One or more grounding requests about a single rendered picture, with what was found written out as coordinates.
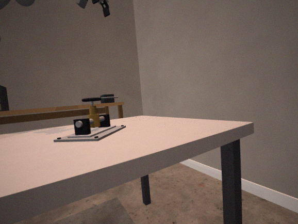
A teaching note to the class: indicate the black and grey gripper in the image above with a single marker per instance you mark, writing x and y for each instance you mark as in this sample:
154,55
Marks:
102,2

